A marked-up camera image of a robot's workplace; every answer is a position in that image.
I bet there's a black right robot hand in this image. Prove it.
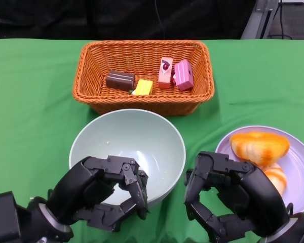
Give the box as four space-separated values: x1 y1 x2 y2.
183 151 291 243

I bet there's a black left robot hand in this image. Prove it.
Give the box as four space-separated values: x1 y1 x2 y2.
47 155 150 233

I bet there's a white orange striped bread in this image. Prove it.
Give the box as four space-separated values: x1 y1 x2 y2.
257 161 288 197

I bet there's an orange ring bread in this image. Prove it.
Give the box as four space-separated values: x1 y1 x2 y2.
230 131 291 167

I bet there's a grey bowl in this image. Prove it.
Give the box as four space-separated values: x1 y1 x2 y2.
68 108 187 209

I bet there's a brown layered toy cake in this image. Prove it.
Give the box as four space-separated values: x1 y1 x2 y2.
105 70 136 91

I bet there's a yellow layered toy cake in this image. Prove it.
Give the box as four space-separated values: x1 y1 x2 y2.
130 79 154 96

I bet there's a pink layered toy cake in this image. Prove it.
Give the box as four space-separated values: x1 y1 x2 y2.
158 57 174 89
172 59 195 91

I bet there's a lilac plate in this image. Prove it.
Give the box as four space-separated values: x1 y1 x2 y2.
215 126 304 215

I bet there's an orange wicker basket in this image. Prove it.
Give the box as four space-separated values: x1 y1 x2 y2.
72 39 216 116

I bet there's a green tablecloth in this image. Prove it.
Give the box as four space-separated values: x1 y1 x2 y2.
0 38 304 243

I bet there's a black backdrop curtain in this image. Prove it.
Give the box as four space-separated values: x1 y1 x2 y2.
0 0 256 41

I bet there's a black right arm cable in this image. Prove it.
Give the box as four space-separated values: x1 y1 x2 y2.
285 201 295 216

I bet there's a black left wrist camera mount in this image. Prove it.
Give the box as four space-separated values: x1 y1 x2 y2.
0 191 23 243

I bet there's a black floor cable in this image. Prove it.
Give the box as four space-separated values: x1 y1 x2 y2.
268 0 294 40

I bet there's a grey metal frame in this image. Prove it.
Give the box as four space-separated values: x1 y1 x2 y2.
240 0 282 40

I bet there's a thin black hanging cable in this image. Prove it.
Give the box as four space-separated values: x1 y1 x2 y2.
154 0 167 41

